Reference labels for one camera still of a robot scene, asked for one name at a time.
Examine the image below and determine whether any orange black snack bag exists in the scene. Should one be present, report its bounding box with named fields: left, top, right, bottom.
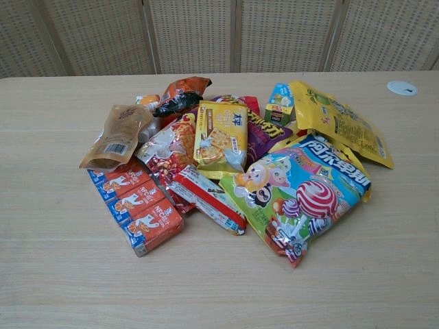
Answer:
left=152, top=77, right=213, bottom=118

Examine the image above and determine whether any red clear snack bag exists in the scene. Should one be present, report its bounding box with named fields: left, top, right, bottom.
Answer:
left=134, top=114, right=200, bottom=214

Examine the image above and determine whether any small orange white packet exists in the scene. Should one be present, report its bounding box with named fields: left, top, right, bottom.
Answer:
left=134, top=94, right=161, bottom=112

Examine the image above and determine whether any large yellow snack bag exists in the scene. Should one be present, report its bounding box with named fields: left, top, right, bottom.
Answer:
left=288, top=80, right=395, bottom=170

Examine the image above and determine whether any green yellow drink carton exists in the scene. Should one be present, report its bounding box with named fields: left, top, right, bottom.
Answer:
left=263, top=82, right=296, bottom=125

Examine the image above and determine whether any colourful lollipop bag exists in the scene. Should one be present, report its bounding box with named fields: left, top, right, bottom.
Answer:
left=218, top=133, right=372, bottom=269

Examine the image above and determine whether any white table cable grommet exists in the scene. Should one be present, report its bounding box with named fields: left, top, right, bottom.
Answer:
left=387, top=80, right=419, bottom=97

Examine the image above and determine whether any white perforated folding screen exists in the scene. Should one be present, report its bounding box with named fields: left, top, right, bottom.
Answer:
left=0, top=0, right=439, bottom=80

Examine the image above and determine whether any purple snack bag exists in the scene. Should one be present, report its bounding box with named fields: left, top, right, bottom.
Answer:
left=245, top=110, right=294, bottom=166

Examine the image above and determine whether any orange juice carton pack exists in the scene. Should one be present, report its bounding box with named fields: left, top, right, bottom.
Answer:
left=86, top=159, right=185, bottom=258

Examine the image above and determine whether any brown paper pouch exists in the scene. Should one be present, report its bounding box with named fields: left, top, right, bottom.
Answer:
left=79, top=103, right=155, bottom=172

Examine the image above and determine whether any red white wrapped snack bar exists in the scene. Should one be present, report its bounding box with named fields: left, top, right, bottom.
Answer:
left=169, top=164, right=248, bottom=236

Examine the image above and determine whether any yellow cracker bag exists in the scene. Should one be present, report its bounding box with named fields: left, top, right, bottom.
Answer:
left=193, top=100, right=249, bottom=173

